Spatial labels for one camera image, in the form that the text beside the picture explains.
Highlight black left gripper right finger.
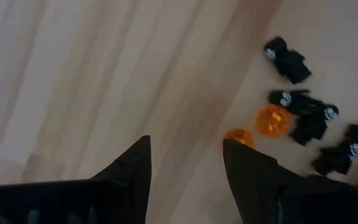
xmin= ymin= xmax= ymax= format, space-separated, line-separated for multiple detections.
xmin=223 ymin=138 xmax=323 ymax=224

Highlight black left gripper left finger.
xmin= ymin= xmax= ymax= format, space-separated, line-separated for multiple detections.
xmin=91 ymin=135 xmax=153 ymax=224

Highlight orange translucent pumpkin toy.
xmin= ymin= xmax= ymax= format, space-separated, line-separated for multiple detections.
xmin=255 ymin=104 xmax=291 ymax=139
xmin=223 ymin=128 xmax=255 ymax=149

